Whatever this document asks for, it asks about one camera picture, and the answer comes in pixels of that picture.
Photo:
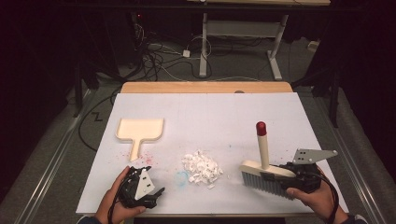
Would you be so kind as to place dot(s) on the small white box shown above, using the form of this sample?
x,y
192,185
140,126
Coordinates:
x,y
313,45

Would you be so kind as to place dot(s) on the person's left hand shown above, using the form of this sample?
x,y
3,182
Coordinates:
x,y
109,207

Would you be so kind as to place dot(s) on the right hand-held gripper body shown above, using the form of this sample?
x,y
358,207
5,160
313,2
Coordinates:
x,y
306,177

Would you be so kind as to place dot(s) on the white table cover sheet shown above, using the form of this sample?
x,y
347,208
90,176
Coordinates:
x,y
218,107

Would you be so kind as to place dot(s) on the white desk frame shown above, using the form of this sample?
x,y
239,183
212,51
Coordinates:
x,y
243,28

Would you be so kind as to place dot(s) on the metal floor rail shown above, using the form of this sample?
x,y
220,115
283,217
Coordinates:
x,y
351,161
49,161

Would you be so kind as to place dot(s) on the black stand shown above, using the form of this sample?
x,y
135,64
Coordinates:
x,y
333,99
77,90

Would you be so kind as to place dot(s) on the person's right hand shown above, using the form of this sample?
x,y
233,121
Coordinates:
x,y
320,202

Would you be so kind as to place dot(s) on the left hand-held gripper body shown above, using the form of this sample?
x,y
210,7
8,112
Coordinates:
x,y
144,185

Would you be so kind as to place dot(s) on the cream dustpan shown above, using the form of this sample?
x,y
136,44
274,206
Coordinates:
x,y
140,129

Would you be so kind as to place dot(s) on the pile of white paper scraps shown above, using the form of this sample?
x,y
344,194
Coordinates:
x,y
202,168

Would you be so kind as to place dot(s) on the wooden table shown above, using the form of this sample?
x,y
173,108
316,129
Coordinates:
x,y
202,87

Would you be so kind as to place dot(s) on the white power adapter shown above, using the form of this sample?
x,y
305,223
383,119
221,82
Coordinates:
x,y
186,53

